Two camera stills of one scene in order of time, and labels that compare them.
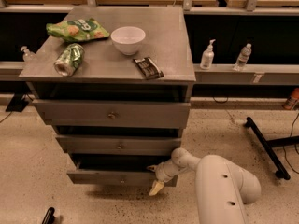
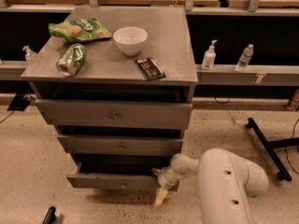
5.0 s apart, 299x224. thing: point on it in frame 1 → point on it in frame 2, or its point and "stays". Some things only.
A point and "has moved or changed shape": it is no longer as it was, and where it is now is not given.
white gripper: [162, 173] → [163, 179]
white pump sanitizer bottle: [207, 56] stays
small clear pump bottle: [27, 55] stays
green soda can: [69, 60] stays
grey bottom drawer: [117, 177] has moved or changed shape
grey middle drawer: [99, 145] stays
